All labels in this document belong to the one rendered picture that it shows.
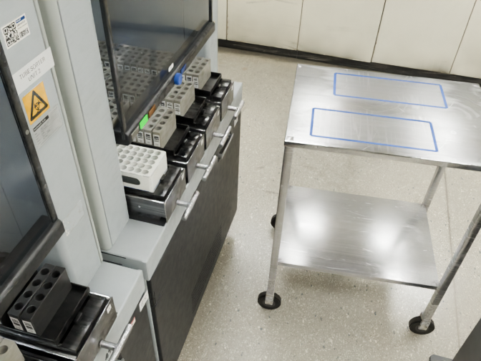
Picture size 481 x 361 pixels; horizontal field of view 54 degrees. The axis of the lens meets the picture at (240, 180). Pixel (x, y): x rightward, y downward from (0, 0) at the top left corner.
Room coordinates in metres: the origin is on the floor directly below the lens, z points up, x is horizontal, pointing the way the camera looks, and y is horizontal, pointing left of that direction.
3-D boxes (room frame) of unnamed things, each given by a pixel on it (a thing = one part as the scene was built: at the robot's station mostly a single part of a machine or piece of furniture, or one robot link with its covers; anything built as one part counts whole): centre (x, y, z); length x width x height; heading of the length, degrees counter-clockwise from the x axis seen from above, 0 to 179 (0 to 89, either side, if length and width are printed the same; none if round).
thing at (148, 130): (1.02, 0.23, 0.85); 0.12 x 0.02 x 0.06; 166
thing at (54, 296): (0.48, 0.34, 0.85); 0.12 x 0.02 x 0.06; 167
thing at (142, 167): (0.89, 0.34, 0.83); 0.30 x 0.10 x 0.06; 76
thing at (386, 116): (1.22, -0.45, 0.41); 0.67 x 0.46 x 0.82; 82
